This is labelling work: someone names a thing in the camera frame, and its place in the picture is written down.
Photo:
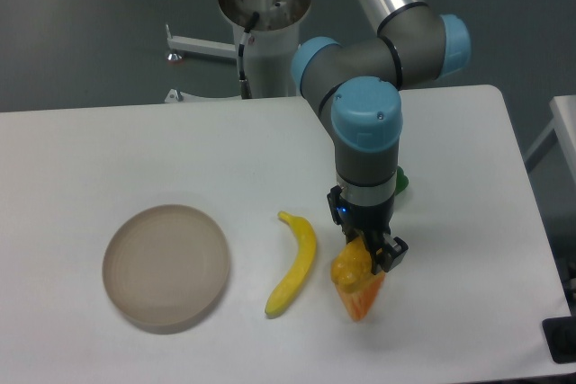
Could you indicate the black device at table edge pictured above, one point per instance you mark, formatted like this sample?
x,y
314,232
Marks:
x,y
559,334

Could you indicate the green pepper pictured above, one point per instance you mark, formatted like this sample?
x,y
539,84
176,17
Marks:
x,y
402,181

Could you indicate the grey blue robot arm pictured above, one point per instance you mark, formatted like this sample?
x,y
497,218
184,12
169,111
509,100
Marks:
x,y
354,90

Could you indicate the orange sandwich wedge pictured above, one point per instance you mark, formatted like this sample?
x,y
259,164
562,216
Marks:
x,y
359,302

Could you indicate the white side table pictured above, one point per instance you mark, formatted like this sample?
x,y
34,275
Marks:
x,y
559,130

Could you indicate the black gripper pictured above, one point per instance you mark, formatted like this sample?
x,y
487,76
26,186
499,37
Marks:
x,y
366,212

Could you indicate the beige round plate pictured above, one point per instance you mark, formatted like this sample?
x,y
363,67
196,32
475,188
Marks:
x,y
166,268

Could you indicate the yellow banana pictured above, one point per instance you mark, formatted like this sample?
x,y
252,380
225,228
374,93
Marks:
x,y
288,288

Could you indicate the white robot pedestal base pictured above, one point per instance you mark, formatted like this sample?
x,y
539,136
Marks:
x,y
266,34

